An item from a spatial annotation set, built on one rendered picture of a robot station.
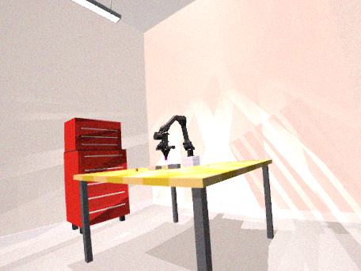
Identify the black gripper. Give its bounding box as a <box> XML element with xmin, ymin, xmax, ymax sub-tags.
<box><xmin>155</xmin><ymin>139</ymin><xmax>176</xmax><ymax>158</ymax></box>

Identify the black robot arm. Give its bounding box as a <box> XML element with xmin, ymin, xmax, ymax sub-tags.
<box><xmin>153</xmin><ymin>115</ymin><xmax>195</xmax><ymax>157</ymax></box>

